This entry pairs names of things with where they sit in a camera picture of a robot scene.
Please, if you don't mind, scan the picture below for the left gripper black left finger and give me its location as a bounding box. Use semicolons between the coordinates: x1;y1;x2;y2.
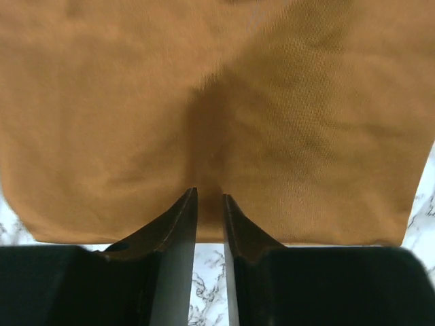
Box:
1;188;198;326

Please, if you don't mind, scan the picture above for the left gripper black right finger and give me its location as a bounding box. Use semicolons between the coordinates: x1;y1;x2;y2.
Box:
223;195;434;326

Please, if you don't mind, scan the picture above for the orange-brown cloth napkin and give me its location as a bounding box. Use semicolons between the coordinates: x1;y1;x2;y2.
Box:
1;1;434;245

